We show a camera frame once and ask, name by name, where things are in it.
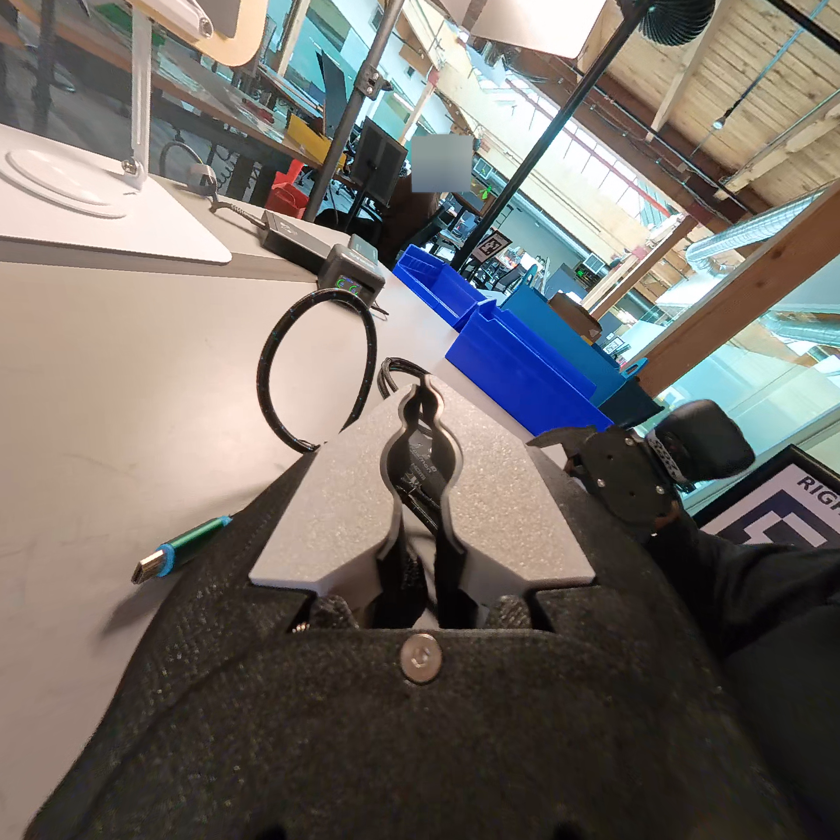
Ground wooden beam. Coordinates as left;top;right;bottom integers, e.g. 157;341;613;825
633;184;840;399

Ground wooden workbench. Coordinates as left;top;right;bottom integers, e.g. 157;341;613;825
0;26;342;178

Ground small yellow bin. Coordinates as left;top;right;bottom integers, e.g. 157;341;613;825
289;115;347;169

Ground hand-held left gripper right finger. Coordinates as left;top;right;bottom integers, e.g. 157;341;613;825
421;375;598;621

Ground black adapter cable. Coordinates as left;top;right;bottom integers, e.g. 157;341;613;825
210;197;266;225

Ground blue partition panel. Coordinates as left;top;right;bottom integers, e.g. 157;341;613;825
505;285;629;406

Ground person's black clothed torso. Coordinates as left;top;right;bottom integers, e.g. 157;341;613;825
715;623;840;840

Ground blue plastic bin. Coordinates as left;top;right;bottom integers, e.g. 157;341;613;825
445;302;614;438
394;244;488;330

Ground grey black round device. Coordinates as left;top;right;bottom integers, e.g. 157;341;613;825
161;141;219;196

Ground green plug braided hdmi cable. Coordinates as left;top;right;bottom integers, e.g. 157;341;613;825
130;289;379;586

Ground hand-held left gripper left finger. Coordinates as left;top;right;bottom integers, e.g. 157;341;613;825
248;384;422;608

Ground black power adapter brick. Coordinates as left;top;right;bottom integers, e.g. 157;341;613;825
260;210;343;271

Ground person's right forearm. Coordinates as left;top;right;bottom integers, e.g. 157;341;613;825
646;512;840;657

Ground grey metal pole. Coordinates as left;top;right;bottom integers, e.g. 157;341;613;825
303;0;406;224

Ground black framed white sign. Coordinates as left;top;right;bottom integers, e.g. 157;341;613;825
694;445;840;553

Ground black hdmi switch box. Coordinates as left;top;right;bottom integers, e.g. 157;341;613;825
386;423;462;529

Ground dark grey power bank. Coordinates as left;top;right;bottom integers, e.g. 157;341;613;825
317;244;387;307

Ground red plastic bin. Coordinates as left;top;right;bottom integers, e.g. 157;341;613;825
269;159;320;222

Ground black metal pole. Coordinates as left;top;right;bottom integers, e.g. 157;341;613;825
453;0;651;273

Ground black monitor on stand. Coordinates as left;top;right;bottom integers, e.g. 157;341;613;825
348;118;410;206

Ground black braided switch cable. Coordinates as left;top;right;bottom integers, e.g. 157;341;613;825
378;357;429;399

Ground white light panel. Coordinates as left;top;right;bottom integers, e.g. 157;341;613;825
469;0;609;61

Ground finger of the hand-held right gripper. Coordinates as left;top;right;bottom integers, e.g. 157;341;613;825
527;427;586;460

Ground silver ventilation duct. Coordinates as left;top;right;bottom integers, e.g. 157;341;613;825
764;311;840;350
686;184;840;271

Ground brown cardboard box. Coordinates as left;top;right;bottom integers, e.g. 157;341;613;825
548;292;602;343

